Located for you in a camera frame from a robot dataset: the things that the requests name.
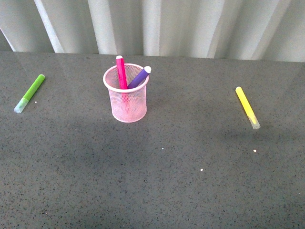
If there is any purple marker pen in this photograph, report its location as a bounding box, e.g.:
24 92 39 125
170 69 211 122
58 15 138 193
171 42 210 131
128 66 152 89

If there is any pink marker pen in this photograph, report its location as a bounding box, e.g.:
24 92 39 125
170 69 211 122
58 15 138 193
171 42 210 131
115 55 131 113

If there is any pink mesh pen cup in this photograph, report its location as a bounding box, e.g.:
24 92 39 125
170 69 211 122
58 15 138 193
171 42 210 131
103 66 149 123

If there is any yellow marker pen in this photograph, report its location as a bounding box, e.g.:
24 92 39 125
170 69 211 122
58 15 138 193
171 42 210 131
235 86 261 129

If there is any green marker pen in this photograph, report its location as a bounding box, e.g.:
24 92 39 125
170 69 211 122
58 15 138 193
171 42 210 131
14 74 45 114

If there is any white pleated curtain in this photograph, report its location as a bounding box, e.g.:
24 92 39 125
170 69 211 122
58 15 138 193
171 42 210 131
0 0 305 62

